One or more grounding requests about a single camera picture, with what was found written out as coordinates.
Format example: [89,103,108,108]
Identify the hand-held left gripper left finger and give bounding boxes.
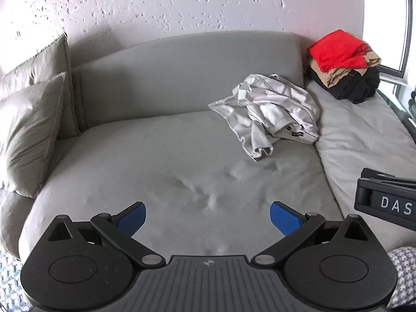
[47,201,165,270]

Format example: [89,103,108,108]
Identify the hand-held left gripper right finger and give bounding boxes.
[252,201,371,270]

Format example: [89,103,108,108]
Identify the white t-shirt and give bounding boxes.
[208,74,322,162]

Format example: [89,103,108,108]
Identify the grey sofa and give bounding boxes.
[0,31,347,267]

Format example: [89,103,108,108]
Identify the person's houndstooth pants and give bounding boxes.
[387,247,416,309]

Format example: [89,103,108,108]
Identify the glass table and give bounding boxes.
[377,78,416,131]

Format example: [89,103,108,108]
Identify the tan folded garment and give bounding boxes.
[307,50,381,88]

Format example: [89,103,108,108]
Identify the large beige pillow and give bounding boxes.
[0,71,70,199]

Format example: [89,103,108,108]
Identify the speckled rug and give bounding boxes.
[0,247,33,312]

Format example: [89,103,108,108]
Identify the red folded garment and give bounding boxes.
[307,30,369,73]

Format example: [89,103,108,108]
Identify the window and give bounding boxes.
[361,0,416,82]

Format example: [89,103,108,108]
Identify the beige pillow with fringed edge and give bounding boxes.
[0,32,82,140]

